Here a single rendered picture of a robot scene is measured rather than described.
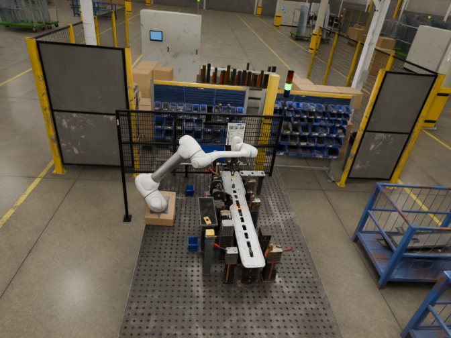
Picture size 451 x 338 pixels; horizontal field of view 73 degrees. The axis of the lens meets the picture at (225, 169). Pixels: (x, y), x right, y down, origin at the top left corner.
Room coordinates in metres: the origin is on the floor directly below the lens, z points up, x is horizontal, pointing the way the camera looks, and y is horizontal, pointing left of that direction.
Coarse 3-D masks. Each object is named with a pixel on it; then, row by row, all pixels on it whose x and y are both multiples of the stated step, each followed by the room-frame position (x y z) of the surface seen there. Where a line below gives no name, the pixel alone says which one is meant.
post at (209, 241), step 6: (210, 240) 1.73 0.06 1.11; (210, 246) 1.73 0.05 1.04; (204, 252) 1.78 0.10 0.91; (210, 252) 1.74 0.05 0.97; (204, 258) 1.74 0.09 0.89; (210, 258) 1.74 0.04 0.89; (204, 264) 1.73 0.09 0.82; (210, 264) 1.74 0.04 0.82; (204, 270) 1.73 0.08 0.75; (210, 270) 1.74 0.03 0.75
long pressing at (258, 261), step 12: (228, 180) 2.76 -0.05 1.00; (240, 180) 2.78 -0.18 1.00; (228, 192) 2.53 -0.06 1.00; (240, 192) 2.56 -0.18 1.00; (240, 204) 2.37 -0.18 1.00; (240, 216) 2.19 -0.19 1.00; (240, 228) 2.02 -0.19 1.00; (252, 228) 2.04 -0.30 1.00; (240, 240) 1.87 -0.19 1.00; (252, 240) 1.89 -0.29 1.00; (240, 252) 1.74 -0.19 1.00; (252, 264) 1.63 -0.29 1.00; (264, 264) 1.65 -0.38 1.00
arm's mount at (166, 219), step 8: (160, 192) 2.44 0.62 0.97; (168, 192) 2.45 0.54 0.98; (168, 200) 2.40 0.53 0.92; (168, 208) 2.35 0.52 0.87; (152, 216) 2.28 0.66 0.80; (160, 216) 2.29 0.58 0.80; (168, 216) 2.29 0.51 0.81; (152, 224) 2.26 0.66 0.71; (160, 224) 2.27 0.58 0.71; (168, 224) 2.27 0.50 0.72
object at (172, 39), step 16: (144, 16) 8.82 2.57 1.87; (160, 16) 8.86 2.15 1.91; (176, 16) 8.91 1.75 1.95; (192, 16) 8.97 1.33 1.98; (144, 32) 8.81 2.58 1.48; (160, 32) 8.84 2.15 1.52; (176, 32) 8.91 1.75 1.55; (192, 32) 8.96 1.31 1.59; (144, 48) 8.81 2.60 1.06; (160, 48) 8.86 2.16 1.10; (176, 48) 8.91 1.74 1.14; (192, 48) 8.96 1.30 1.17; (160, 64) 8.86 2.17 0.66; (176, 64) 8.91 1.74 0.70; (192, 64) 8.97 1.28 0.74; (176, 80) 8.91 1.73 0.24; (192, 80) 8.97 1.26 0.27
